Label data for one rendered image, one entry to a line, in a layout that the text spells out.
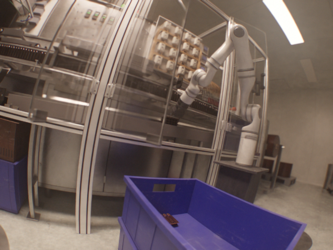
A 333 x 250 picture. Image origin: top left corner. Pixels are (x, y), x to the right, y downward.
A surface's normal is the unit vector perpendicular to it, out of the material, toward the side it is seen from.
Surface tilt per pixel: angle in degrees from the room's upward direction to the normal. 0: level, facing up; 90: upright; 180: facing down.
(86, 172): 90
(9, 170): 90
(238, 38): 122
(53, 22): 90
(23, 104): 90
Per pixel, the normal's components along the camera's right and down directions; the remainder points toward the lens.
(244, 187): -0.77, -0.19
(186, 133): 0.50, 0.05
